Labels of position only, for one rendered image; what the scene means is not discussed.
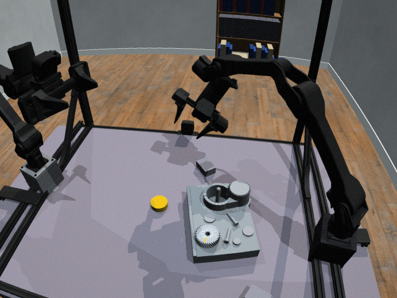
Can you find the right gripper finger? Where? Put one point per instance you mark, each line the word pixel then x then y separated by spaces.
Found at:
pixel 85 83
pixel 46 106

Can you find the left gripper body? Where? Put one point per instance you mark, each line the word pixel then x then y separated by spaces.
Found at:
pixel 181 97

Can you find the grey gear with yellow arrow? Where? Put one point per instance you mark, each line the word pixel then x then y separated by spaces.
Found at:
pixel 207 236

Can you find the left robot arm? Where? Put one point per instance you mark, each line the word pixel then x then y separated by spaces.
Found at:
pixel 306 102

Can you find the yellow short cylinder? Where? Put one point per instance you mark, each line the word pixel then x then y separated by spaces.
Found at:
pixel 159 203

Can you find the grey metal bolt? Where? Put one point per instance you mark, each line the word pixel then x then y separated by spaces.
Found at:
pixel 235 222
pixel 226 241

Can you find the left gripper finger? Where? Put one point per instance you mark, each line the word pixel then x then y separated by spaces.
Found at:
pixel 179 111
pixel 206 130

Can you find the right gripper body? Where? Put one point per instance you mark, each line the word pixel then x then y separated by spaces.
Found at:
pixel 54 87

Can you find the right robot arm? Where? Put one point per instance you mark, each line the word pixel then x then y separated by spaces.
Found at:
pixel 15 83

